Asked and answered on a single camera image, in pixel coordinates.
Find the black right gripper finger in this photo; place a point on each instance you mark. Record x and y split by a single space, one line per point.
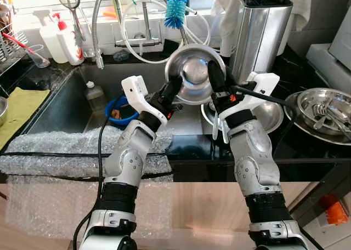
216 77

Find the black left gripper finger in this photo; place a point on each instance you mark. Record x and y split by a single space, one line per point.
174 88

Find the round steel bowl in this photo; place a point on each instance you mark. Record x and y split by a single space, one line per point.
192 74

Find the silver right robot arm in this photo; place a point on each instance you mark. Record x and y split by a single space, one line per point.
255 162

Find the steel kitchen sink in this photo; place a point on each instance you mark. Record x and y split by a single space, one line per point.
66 102

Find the light wood kitchen cabinet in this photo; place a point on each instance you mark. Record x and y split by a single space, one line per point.
208 206

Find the white plastic tube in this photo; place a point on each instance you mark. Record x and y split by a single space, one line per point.
205 28
143 60

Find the deep steel plate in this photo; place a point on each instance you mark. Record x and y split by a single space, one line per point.
266 115

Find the blue plastic bowl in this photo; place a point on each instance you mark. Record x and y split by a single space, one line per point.
116 124

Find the steel arched tap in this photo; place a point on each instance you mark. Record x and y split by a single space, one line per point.
137 42

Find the steel knife block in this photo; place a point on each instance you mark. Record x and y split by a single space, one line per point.
260 36

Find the large steel plate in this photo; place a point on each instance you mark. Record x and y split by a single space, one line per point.
296 126

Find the blue bottle brush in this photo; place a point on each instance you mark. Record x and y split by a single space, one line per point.
175 11

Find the steel bowl holding cutlery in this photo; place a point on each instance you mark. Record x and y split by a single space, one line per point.
307 104

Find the flexible steel faucet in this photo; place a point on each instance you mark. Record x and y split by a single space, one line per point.
96 36

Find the steel fork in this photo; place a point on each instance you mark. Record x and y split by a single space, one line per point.
320 108

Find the orange plastic tool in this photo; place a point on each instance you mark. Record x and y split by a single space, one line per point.
109 12

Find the white appliance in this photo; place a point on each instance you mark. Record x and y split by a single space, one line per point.
323 63

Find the white bottle with red pump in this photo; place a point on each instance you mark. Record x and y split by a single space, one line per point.
71 47

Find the long steel cutlery piece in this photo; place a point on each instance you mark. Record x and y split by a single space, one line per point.
337 124

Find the bubble wrap sheet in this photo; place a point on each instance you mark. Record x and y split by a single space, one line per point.
49 151

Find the white spray bottle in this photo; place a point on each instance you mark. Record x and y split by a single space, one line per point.
49 44

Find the clear plastic cup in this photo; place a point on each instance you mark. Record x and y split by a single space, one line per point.
39 57

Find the green cloth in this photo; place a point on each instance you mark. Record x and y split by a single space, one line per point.
22 110

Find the small steel bowl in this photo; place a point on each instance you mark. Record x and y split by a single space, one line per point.
3 112

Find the red stick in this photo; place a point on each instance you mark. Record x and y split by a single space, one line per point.
13 40

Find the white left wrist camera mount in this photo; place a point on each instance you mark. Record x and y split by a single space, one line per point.
134 88

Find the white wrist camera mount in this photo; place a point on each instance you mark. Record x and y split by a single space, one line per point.
134 88
263 85

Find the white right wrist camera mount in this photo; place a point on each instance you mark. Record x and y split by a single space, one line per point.
263 85

